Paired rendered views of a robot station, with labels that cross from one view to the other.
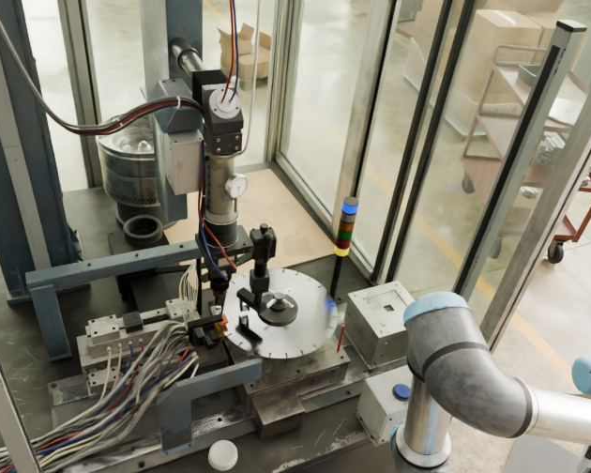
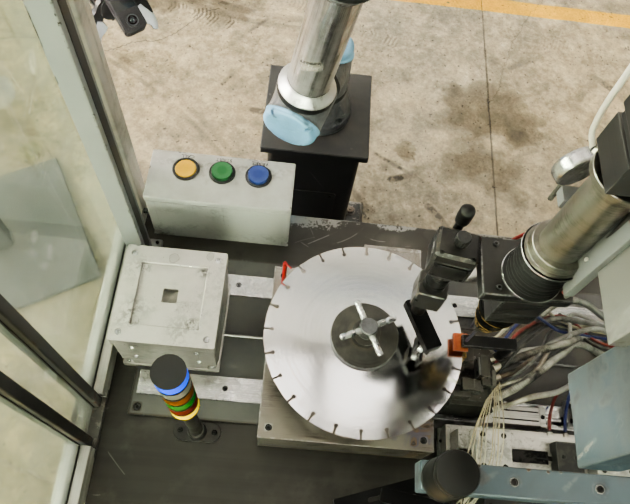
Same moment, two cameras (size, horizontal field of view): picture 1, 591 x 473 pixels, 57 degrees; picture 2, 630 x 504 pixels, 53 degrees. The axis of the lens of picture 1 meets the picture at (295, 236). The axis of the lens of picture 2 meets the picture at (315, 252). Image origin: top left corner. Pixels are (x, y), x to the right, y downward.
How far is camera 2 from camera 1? 1.38 m
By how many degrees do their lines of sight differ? 76
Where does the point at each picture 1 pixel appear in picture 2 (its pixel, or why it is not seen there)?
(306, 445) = (366, 238)
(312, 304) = (304, 322)
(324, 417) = not seen: hidden behind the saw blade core
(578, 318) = not seen: outside the picture
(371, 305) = (193, 313)
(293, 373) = not seen: hidden behind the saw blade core
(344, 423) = (308, 240)
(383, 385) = (274, 194)
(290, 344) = (376, 269)
